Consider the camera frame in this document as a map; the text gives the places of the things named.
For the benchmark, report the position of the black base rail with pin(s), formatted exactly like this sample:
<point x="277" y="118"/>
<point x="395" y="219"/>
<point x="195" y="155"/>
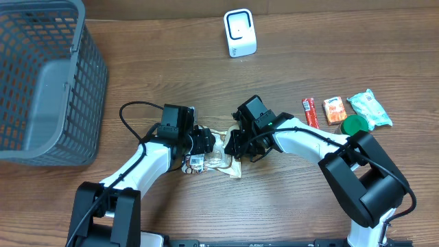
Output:
<point x="314" y="243"/>

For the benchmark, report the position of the green lid jar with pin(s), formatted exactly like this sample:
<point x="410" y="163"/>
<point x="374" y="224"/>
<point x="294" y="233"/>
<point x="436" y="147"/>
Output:
<point x="352" y="124"/>

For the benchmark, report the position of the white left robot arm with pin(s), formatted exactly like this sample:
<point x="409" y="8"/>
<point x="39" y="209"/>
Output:
<point x="108" y="213"/>

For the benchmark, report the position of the white barcode scanner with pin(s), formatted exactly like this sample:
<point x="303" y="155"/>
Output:
<point x="240" y="33"/>

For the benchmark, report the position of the red stick sachet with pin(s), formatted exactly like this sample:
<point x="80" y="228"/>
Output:
<point x="310" y="112"/>

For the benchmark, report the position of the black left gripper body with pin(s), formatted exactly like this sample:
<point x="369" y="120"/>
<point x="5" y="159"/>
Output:
<point x="207" y="140"/>

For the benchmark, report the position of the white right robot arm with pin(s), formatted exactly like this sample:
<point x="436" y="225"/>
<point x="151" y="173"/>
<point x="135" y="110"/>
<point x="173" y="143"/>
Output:
<point x="367" y="184"/>

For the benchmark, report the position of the teal wet wipes pack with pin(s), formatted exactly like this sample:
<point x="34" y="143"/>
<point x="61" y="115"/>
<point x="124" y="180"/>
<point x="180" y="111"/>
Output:
<point x="366" y="105"/>

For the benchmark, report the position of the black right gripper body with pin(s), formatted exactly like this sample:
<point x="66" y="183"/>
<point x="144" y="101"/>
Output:
<point x="243" y="145"/>

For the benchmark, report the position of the beige snack pouch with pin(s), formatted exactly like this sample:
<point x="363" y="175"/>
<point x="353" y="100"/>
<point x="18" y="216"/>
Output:
<point x="216" y="160"/>

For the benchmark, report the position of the orange snack box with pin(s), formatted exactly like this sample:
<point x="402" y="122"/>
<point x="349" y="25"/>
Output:
<point x="334" y="110"/>

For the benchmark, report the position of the grey plastic mesh basket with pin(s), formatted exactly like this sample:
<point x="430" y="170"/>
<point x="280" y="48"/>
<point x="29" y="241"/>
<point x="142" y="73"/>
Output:
<point x="53" y="84"/>

